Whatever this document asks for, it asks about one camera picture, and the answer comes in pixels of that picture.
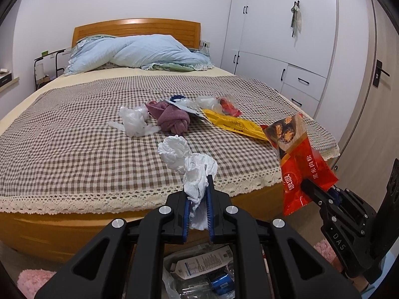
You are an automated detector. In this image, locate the black door handle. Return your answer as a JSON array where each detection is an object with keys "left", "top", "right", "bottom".
[{"left": 373, "top": 59, "right": 390, "bottom": 88}]

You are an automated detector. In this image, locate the white tissue paper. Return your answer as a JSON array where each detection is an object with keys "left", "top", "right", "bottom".
[{"left": 157, "top": 135, "right": 219, "bottom": 231}]

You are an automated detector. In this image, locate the light blue duvet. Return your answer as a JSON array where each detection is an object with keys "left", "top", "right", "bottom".
[{"left": 64, "top": 34, "right": 215, "bottom": 77}]

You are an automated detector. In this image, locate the yellow snack packet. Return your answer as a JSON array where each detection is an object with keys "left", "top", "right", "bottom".
[{"left": 201, "top": 108, "right": 269, "bottom": 141}]

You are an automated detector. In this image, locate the slipper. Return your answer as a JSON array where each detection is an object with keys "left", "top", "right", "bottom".
[{"left": 17, "top": 269, "right": 58, "bottom": 299}]

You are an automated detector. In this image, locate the knotted purple cloth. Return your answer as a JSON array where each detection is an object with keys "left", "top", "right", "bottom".
[{"left": 146, "top": 100, "right": 191, "bottom": 135}]

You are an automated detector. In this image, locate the small red snack packet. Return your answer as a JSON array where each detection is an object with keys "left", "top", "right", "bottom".
[{"left": 218, "top": 97, "right": 242, "bottom": 117}]

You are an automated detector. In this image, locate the large red snack bag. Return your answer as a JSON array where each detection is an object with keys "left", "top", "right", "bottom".
[{"left": 260, "top": 112, "right": 339, "bottom": 217}]

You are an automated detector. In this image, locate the hanging grey cloth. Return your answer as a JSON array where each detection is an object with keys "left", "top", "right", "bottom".
[{"left": 290, "top": 0, "right": 303, "bottom": 38}]

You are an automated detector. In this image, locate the translucent plastic bin bag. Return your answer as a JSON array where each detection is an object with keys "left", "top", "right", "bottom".
[{"left": 162, "top": 244, "right": 269, "bottom": 299}]

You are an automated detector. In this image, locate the beige door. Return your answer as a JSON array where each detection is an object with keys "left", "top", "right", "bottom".
[{"left": 338, "top": 0, "right": 399, "bottom": 175}]

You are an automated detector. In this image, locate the black metal bedside rack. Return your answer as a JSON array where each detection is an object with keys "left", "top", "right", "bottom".
[{"left": 34, "top": 50, "right": 64, "bottom": 89}]

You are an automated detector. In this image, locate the beige window sill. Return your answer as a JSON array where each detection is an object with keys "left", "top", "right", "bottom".
[{"left": 0, "top": 76, "right": 20, "bottom": 92}]

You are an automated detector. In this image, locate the blue white milk carton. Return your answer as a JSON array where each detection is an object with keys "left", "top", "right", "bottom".
[{"left": 170, "top": 245, "right": 233, "bottom": 281}]

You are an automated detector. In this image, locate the pink fluffy rug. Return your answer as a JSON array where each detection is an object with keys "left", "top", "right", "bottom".
[{"left": 313, "top": 238, "right": 339, "bottom": 257}]

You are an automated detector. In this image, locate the green ruffled quilt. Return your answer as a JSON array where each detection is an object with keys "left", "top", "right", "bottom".
[{"left": 150, "top": 62, "right": 215, "bottom": 72}]

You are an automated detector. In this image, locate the wooden bed with checkered cover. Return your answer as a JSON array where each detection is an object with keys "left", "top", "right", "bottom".
[{"left": 0, "top": 74, "right": 341, "bottom": 215}]

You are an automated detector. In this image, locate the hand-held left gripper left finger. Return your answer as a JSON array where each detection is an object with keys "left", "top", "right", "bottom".
[{"left": 34, "top": 191, "right": 192, "bottom": 299}]

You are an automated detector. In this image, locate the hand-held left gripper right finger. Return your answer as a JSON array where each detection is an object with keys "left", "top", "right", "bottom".
[{"left": 206, "top": 174, "right": 364, "bottom": 299}]

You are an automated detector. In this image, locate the white plastic bag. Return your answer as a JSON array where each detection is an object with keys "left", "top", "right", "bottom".
[{"left": 108, "top": 104, "right": 161, "bottom": 138}]

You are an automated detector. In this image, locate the white wardrobe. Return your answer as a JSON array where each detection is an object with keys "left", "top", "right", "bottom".
[{"left": 220, "top": 0, "right": 340, "bottom": 117}]

